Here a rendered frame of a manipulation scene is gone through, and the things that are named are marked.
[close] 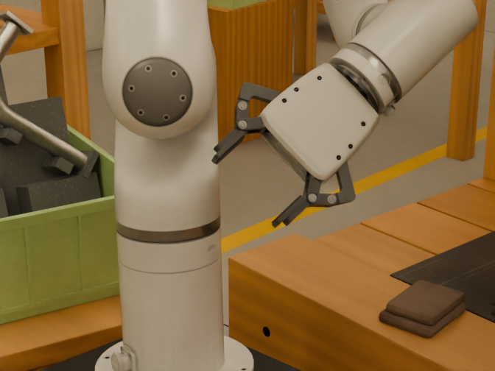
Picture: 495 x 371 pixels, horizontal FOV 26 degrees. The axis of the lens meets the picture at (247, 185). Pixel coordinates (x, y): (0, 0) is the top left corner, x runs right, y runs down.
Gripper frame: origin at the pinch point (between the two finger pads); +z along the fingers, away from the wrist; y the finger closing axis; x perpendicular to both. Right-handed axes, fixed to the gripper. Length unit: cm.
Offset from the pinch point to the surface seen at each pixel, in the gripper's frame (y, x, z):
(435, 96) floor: -21, -412, -201
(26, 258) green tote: 17, -55, 20
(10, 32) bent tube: 48, -66, -4
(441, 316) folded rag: -28.5, -24.8, -12.2
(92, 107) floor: 95, -421, -67
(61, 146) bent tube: 29, -73, 2
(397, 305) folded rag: -23.7, -26.8, -9.5
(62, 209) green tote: 18, -54, 11
